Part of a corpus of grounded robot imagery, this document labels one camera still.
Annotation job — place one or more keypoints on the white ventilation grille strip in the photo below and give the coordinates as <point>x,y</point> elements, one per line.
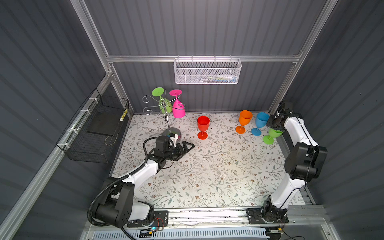
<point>202,234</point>

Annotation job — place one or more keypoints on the red plastic wine glass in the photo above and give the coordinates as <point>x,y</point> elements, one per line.
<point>203,125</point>

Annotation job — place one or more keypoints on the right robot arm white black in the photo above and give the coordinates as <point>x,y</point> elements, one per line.
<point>304,163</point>

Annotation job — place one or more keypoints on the chrome wine glass rack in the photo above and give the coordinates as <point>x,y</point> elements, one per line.
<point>148,111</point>

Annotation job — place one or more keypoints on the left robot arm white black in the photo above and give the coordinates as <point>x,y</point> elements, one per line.
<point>115,204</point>

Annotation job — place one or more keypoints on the yellow item in black basket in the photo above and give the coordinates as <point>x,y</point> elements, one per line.
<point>123,115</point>

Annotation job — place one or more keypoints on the white wire mesh basket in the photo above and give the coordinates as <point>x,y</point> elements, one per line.
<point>187,70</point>

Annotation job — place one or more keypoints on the green plastic wine glass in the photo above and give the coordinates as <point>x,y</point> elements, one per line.
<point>159,93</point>
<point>273,134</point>

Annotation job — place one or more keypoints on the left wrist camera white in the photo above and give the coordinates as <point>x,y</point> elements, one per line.
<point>174,139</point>

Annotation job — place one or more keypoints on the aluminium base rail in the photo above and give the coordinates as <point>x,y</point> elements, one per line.
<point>214,217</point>

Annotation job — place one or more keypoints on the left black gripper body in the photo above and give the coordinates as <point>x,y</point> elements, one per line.
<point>174,153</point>

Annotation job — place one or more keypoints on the pink plastic wine glass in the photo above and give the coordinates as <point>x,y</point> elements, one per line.
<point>178,107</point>

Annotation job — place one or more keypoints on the blue plastic wine glass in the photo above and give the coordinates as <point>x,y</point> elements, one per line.
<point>260,122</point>

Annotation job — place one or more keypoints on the items in white basket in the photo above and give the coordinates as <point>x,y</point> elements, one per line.
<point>229,79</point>

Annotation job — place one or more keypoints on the orange plastic wine glass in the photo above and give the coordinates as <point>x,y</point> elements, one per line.
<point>244,119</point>

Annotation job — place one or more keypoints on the black wire basket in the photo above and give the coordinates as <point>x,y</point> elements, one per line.
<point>97,133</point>

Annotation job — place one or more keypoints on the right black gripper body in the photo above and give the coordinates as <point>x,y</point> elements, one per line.
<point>272,123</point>

